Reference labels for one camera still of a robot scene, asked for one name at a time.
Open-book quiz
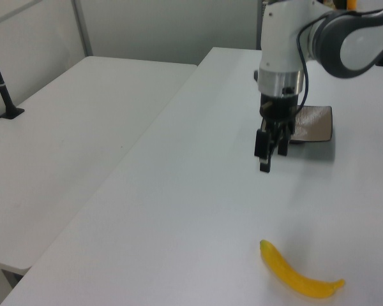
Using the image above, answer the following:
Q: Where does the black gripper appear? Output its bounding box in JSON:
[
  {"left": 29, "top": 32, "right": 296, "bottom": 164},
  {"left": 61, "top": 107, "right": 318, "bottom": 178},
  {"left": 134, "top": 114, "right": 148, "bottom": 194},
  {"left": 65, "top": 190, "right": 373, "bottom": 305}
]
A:
[{"left": 253, "top": 93, "right": 298, "bottom": 174}]

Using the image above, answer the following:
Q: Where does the yellow banana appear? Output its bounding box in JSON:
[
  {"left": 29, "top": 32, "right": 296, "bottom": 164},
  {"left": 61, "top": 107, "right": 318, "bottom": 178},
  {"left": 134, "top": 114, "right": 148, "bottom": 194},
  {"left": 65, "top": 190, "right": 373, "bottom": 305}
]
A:
[{"left": 259, "top": 239, "right": 346, "bottom": 300}]

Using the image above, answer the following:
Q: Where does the brown square ceramic plate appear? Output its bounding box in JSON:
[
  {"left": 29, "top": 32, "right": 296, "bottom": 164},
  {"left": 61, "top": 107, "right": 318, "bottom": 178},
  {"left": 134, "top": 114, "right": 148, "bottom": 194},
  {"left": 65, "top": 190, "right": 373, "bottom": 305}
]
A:
[{"left": 289, "top": 105, "right": 334, "bottom": 145}]

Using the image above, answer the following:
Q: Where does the white side table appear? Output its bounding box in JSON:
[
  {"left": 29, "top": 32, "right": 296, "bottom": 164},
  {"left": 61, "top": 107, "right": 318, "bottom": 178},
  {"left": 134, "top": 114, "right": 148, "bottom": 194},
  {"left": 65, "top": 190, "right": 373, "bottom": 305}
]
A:
[{"left": 0, "top": 55, "right": 199, "bottom": 279}]

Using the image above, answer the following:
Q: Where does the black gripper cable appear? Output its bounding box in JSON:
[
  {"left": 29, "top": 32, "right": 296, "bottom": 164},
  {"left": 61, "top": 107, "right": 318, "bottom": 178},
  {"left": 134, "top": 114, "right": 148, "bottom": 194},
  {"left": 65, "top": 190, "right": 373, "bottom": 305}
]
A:
[{"left": 292, "top": 11, "right": 333, "bottom": 118}]

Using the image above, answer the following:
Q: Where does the grey partition frame post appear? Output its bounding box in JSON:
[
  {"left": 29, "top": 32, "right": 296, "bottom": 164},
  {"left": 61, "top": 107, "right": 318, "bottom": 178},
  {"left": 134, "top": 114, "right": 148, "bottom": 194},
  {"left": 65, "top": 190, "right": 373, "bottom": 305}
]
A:
[{"left": 71, "top": 0, "right": 94, "bottom": 59}]

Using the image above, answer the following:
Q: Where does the black camera stand pole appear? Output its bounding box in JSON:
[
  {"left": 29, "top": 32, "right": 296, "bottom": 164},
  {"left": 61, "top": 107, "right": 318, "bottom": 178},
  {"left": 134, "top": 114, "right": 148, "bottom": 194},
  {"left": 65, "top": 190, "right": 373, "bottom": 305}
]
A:
[{"left": 0, "top": 33, "right": 26, "bottom": 120}]

